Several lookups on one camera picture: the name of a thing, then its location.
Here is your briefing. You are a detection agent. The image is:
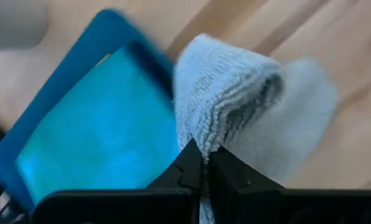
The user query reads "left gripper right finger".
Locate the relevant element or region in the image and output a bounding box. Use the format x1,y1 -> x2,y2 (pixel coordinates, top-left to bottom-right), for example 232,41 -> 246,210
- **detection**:
209,145 -> 371,224

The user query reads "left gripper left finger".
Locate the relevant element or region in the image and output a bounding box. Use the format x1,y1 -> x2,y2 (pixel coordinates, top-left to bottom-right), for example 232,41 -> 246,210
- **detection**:
32,138 -> 204,224

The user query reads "grey microfiber towel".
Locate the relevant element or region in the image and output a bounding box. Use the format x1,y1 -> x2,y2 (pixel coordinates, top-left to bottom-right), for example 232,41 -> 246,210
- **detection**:
172,33 -> 339,224

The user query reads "teal plastic bin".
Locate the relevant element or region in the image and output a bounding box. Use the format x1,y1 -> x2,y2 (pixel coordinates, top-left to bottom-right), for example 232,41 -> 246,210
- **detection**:
0,8 -> 176,214

